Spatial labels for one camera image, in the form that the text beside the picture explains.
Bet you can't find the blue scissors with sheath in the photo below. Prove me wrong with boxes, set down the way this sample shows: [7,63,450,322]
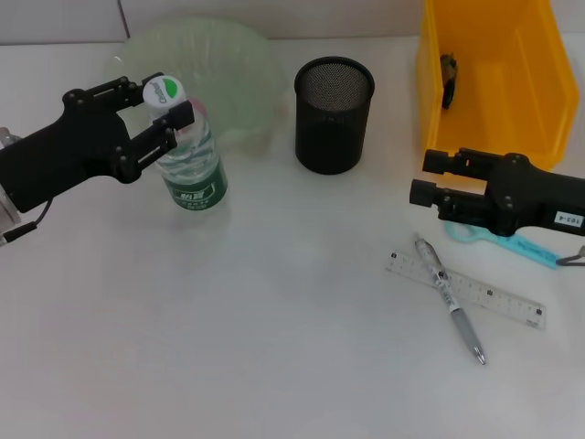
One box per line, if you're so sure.
[442,220,559,271]

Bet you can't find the yellow plastic bin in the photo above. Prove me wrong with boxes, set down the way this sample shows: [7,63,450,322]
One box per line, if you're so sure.
[414,0,580,173]

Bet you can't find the grey clear ballpoint pen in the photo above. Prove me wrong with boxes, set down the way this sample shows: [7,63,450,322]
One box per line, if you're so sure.
[412,231,487,366]

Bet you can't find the translucent green fruit bowl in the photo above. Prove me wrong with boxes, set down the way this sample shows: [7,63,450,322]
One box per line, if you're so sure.
[102,16,288,148]

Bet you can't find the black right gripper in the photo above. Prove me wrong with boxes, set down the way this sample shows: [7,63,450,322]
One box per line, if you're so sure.
[408,146,585,237]

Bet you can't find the transparent plastic ruler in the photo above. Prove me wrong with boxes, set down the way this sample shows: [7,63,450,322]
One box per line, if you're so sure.
[384,249,548,332]

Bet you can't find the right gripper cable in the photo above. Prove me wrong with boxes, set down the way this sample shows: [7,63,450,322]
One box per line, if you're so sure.
[554,245,585,268]

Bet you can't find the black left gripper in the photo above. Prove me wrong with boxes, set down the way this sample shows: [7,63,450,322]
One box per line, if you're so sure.
[0,71,196,214]

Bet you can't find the black mesh pen holder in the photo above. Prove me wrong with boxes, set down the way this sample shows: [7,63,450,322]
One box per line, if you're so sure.
[292,56,376,176]

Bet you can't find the green plastic wrapper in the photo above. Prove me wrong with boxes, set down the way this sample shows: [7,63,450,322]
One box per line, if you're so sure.
[439,52,459,111]

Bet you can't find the clear water bottle green label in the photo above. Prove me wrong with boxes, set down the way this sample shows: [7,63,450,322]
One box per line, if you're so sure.
[142,74,230,212]

